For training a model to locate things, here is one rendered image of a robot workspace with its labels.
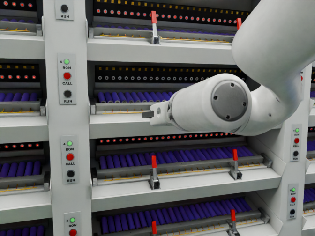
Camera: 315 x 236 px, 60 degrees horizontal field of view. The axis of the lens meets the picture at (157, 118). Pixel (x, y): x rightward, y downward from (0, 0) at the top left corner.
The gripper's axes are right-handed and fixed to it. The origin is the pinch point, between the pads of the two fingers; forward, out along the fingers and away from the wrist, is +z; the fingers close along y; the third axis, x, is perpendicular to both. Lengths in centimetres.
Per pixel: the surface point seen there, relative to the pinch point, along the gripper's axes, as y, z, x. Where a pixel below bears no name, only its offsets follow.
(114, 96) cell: -9.6, 15.3, 7.1
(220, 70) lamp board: 27.7, 17.3, 15.8
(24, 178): -34.5, 14.0, -14.6
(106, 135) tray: -13.5, 6.6, -4.4
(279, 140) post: 42.6, 8.1, -9.0
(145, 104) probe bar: -2.1, 8.5, 3.7
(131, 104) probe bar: -5.9, 8.6, 3.8
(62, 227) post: -25.3, 9.2, -27.2
